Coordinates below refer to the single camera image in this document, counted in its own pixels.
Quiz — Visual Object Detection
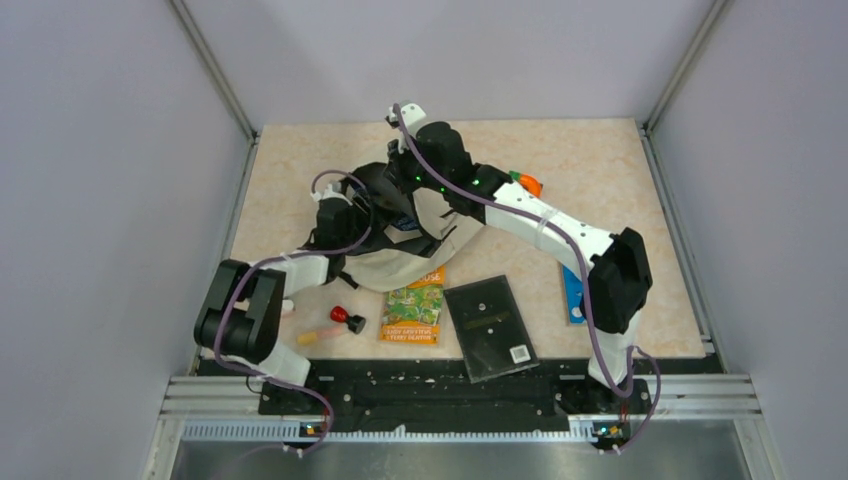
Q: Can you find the orange treehouse book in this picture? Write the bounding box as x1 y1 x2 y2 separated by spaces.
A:
378 266 446 346

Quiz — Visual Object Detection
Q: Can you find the orange tape dispenser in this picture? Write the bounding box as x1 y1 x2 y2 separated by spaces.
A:
509 170 543 197

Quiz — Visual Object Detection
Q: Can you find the light blue book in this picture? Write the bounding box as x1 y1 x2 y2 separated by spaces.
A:
562 265 586 325

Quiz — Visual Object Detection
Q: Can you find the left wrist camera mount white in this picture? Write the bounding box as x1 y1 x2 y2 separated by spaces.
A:
311 182 352 205

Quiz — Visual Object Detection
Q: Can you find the pink white eraser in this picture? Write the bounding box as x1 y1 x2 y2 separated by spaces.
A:
280 299 296 318

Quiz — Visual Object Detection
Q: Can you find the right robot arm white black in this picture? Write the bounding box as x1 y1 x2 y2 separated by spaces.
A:
385 114 653 412

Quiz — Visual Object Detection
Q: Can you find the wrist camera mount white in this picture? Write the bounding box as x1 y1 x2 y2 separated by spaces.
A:
385 101 429 138
311 182 352 205

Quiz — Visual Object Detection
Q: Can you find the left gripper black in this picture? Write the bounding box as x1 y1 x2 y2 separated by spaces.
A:
339 192 400 250

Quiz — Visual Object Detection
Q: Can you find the beige canvas student bag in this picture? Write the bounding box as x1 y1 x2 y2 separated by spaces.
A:
303 162 483 293

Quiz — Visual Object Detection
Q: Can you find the red black stamp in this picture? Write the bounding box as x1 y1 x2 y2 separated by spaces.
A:
329 306 367 335

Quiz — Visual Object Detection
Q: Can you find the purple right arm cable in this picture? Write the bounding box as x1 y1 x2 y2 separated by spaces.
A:
392 102 662 455

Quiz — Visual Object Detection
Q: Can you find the blue 91-storey treehouse book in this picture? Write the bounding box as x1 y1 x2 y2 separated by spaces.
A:
391 214 419 232

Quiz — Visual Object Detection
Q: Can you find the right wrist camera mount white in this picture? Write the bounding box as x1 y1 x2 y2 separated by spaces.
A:
385 101 429 138

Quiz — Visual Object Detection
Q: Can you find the black notebook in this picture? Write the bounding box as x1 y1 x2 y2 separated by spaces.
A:
444 275 540 383

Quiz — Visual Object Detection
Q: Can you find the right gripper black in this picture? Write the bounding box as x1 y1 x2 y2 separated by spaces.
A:
382 135 449 198

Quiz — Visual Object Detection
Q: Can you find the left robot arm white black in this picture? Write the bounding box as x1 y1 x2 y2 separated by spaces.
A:
193 187 376 414

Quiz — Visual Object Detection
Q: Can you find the yellow pink highlighter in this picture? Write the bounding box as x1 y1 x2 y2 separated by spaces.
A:
296 325 348 346

